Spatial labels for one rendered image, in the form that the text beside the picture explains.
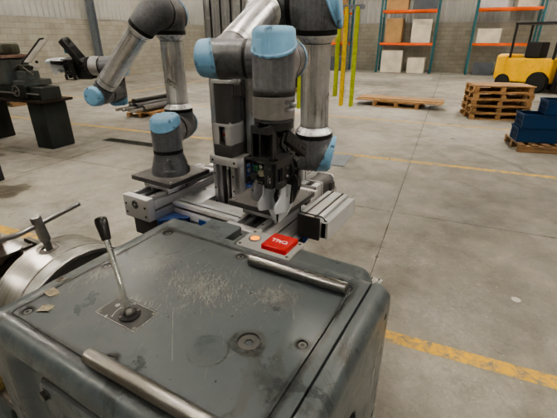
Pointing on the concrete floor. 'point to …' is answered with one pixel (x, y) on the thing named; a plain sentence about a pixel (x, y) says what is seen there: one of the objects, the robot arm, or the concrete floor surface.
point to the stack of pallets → (496, 99)
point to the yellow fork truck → (529, 64)
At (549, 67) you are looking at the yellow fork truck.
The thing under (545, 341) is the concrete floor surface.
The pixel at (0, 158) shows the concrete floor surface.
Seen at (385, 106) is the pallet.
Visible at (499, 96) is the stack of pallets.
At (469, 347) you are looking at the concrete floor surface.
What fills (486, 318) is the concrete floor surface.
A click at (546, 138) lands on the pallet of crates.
